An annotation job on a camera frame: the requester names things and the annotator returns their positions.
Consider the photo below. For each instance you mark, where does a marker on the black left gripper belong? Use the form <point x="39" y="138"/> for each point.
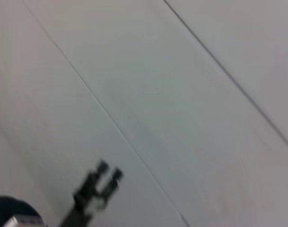
<point x="87" y="201"/>

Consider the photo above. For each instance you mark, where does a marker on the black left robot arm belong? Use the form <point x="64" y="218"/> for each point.
<point x="13" y="212"/>

